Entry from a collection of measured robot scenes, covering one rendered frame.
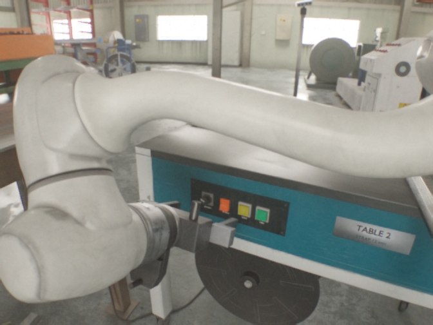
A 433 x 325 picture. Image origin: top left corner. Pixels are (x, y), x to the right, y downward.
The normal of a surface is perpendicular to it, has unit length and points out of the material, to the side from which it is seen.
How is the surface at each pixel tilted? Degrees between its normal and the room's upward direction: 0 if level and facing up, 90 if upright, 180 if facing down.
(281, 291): 90
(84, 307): 0
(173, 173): 90
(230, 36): 90
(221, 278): 90
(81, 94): 51
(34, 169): 72
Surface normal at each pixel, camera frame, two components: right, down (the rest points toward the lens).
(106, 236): 0.84, -0.39
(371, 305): 0.02, -0.92
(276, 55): -0.23, 0.37
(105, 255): 0.89, -0.02
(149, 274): -0.41, -0.04
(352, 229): -0.46, 0.33
